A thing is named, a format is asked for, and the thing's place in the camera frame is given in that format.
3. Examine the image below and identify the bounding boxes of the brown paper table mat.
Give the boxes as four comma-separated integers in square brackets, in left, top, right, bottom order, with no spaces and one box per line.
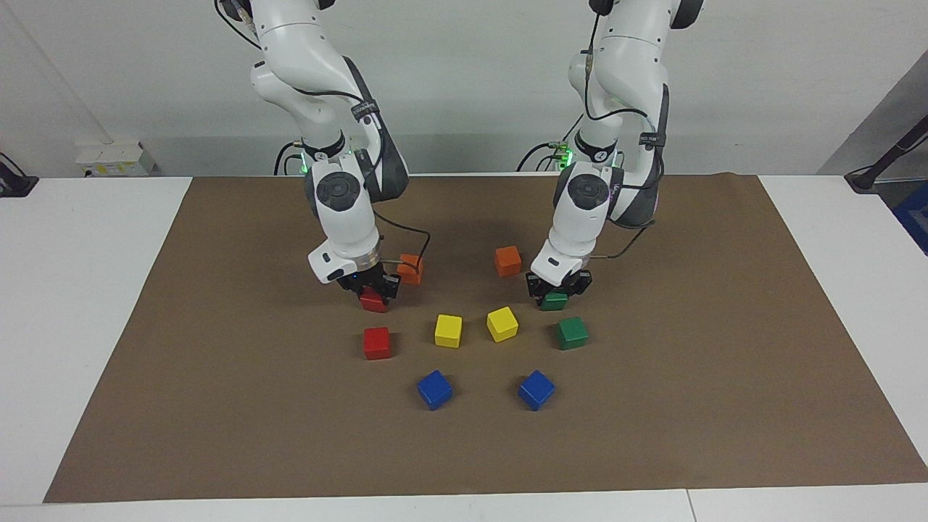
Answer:
[43,174,928,503]

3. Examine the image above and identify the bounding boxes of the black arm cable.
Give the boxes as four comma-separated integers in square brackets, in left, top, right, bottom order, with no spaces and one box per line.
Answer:
[580,14,660,260]
[215,0,431,269]

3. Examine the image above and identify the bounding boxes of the black clamp mount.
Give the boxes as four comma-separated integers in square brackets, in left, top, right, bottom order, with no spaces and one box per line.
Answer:
[0,152,38,198]

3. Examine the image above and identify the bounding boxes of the blue crate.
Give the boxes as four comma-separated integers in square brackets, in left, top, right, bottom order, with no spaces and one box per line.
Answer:
[893,181,928,256]

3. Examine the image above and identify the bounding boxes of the black stand with base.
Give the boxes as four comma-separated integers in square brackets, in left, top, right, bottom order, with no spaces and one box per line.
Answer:
[845,115,928,194]

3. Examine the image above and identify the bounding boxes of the black base cable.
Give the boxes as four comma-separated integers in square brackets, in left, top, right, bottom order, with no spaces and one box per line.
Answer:
[516,109,584,173]
[274,140,302,176]

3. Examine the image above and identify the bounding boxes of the black right base cable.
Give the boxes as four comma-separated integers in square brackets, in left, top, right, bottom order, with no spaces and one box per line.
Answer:
[274,140,302,176]

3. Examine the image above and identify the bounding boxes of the black left base cable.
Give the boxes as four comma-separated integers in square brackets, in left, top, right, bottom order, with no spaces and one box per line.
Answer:
[516,109,584,173]

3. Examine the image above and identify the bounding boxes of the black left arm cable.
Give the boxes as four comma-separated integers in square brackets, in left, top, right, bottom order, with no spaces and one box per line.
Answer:
[580,14,660,260]

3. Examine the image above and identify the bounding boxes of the blue wooden cube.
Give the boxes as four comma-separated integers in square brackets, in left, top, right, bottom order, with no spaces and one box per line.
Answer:
[417,370,454,411]
[518,370,556,412]

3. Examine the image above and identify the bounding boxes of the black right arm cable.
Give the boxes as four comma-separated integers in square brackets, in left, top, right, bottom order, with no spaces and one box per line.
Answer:
[215,0,431,269]

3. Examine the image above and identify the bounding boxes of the yellow wooden cube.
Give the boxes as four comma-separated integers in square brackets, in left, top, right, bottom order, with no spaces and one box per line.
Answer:
[486,306,520,343]
[434,314,463,349]

